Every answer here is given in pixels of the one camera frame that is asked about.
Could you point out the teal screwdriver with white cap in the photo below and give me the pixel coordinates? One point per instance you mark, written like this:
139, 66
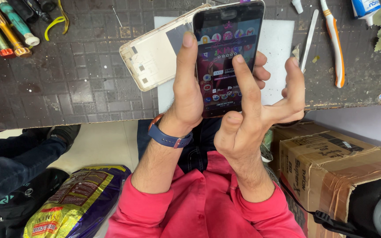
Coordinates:
18, 24

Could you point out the black backpack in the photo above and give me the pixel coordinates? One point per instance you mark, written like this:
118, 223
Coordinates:
15, 201

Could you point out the purple and yellow snack bag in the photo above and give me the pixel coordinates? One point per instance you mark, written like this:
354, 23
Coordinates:
78, 201

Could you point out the person's blue jeans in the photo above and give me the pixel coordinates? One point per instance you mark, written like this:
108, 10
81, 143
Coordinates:
197, 142

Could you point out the thin metal pin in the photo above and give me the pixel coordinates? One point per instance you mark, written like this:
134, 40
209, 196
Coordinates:
117, 16

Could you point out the small white cap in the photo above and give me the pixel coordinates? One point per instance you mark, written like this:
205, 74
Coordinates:
298, 6

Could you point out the orange translucent screwdriver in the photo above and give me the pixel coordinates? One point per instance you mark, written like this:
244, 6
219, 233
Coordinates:
7, 31

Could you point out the black and grey bag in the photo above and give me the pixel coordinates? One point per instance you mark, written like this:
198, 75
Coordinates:
379, 205

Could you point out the black smartphone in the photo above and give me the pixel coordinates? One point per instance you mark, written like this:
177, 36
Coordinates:
223, 43

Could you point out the silver metal object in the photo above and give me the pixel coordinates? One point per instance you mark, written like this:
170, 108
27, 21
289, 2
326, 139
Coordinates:
266, 153

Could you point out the yellow rubber band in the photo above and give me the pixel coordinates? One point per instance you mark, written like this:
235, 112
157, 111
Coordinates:
55, 22

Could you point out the taped cardboard box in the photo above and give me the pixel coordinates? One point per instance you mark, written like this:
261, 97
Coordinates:
322, 172

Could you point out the black screwdriver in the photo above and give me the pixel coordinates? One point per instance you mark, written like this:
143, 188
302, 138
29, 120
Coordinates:
21, 10
38, 10

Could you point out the blue and white glue tube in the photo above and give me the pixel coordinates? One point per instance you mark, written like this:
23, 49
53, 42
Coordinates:
364, 8

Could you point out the white and orange toothbrush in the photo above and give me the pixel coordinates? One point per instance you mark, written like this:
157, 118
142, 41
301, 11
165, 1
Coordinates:
335, 43

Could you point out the dark tiled work mat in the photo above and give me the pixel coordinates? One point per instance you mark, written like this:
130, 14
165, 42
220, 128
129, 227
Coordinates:
78, 82

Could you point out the gold phone back cover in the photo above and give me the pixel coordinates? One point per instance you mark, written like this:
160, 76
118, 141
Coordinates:
154, 59

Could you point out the white rectangular pad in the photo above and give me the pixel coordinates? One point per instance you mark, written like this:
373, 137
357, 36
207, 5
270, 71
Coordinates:
276, 49

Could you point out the person's red shirt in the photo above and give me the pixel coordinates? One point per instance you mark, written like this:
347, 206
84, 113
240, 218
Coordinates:
203, 208

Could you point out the small yellow scrap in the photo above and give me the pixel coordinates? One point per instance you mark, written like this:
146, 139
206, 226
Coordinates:
315, 59

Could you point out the person's right hand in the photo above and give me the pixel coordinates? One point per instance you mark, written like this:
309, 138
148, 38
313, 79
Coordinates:
243, 135

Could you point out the person's left hand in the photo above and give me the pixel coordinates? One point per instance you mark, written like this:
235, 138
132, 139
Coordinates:
184, 99

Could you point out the silver metal tweezers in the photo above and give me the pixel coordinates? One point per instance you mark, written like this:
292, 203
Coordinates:
308, 43

